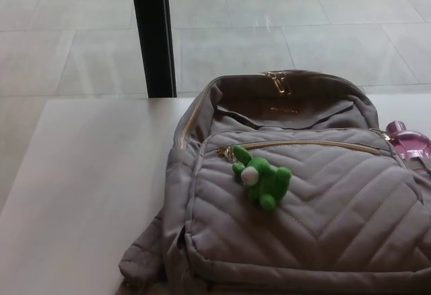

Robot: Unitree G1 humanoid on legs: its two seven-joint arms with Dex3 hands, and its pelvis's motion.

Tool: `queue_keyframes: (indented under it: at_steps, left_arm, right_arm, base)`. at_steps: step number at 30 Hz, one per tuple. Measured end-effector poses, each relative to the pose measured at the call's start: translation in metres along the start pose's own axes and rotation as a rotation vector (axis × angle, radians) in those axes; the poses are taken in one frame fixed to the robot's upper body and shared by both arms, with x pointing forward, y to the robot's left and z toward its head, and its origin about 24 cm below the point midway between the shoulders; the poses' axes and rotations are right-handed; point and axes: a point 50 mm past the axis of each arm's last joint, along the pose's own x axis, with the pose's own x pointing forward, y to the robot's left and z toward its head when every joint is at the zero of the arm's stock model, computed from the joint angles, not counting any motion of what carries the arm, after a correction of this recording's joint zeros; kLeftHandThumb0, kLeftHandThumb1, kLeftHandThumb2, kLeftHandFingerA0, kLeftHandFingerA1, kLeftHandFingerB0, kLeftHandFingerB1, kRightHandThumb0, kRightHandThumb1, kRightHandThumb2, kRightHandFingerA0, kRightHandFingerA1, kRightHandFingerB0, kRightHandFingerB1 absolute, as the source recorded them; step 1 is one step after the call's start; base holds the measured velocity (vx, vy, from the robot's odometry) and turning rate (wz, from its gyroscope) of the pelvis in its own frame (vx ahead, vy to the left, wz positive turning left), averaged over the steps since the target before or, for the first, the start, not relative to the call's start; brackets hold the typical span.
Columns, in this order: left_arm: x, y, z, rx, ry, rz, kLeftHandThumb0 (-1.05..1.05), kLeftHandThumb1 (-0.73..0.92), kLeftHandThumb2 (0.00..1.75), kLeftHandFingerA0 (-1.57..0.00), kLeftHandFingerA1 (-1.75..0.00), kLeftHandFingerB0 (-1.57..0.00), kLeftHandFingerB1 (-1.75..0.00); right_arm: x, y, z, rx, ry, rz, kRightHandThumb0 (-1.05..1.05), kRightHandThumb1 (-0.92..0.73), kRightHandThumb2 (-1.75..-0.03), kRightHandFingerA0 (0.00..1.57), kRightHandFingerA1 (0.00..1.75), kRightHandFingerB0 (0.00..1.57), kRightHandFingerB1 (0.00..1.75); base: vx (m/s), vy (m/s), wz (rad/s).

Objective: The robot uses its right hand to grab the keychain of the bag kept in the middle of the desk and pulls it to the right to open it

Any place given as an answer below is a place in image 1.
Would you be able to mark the grey quilted backpack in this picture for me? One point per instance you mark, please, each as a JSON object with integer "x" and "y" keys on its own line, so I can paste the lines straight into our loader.
{"x": 323, "y": 207}

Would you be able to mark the pink transparent water bottle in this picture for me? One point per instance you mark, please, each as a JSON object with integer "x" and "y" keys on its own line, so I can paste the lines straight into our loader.
{"x": 412, "y": 140}

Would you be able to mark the black window frame post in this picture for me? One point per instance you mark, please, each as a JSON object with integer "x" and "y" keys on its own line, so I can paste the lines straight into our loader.
{"x": 153, "y": 32}

